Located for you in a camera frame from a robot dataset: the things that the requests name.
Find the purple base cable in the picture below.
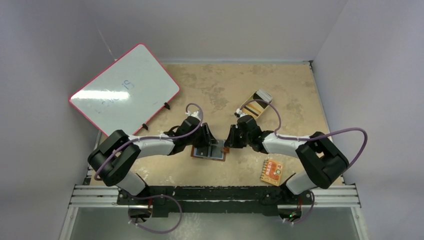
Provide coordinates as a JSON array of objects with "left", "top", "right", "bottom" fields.
[
  {"left": 281, "top": 190, "right": 316, "bottom": 227},
  {"left": 127, "top": 194, "right": 184, "bottom": 235}
]

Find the pink framed whiteboard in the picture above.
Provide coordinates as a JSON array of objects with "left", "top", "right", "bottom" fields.
[{"left": 69, "top": 43, "right": 180, "bottom": 136}]

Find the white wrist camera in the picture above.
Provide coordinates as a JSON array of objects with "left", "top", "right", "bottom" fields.
[
  {"left": 185, "top": 110, "right": 203, "bottom": 120},
  {"left": 234, "top": 108, "right": 247, "bottom": 118}
]

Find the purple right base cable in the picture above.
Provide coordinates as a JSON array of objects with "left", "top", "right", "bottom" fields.
[{"left": 281, "top": 190, "right": 316, "bottom": 227}]

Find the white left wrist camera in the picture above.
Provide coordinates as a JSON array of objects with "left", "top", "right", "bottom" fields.
[{"left": 185, "top": 110, "right": 203, "bottom": 120}]

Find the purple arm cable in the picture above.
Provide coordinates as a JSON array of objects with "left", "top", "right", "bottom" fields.
[
  {"left": 93, "top": 103, "right": 204, "bottom": 182},
  {"left": 238, "top": 98, "right": 369, "bottom": 171}
]

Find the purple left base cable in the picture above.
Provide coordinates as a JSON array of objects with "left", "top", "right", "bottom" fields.
[{"left": 127, "top": 194, "right": 184, "bottom": 235}]

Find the brown leather card holder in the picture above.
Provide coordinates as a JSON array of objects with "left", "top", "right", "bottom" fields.
[{"left": 190, "top": 139, "right": 229, "bottom": 162}]

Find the beige oval tray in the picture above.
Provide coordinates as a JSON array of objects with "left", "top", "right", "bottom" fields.
[{"left": 239, "top": 89, "right": 273, "bottom": 120}]

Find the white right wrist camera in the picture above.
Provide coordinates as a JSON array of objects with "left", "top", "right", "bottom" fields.
[{"left": 234, "top": 108, "right": 247, "bottom": 118}]

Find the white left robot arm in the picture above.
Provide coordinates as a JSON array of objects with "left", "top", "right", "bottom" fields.
[{"left": 87, "top": 116, "right": 218, "bottom": 205}]

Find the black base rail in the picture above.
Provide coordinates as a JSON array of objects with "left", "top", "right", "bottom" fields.
[{"left": 117, "top": 180, "right": 313, "bottom": 218}]

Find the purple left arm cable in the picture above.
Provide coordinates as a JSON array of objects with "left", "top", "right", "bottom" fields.
[{"left": 93, "top": 103, "right": 204, "bottom": 182}]

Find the orange spiral notebook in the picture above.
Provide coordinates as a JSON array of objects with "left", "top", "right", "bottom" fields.
[{"left": 260, "top": 158, "right": 284, "bottom": 186}]

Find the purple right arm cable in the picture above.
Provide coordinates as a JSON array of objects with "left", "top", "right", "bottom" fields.
[{"left": 238, "top": 98, "right": 369, "bottom": 171}]

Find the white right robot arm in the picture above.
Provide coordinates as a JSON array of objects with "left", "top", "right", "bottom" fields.
[{"left": 224, "top": 115, "right": 349, "bottom": 204}]

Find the black credit card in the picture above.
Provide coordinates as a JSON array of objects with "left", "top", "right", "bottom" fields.
[
  {"left": 210, "top": 146, "right": 225, "bottom": 160},
  {"left": 193, "top": 147, "right": 209, "bottom": 158}
]

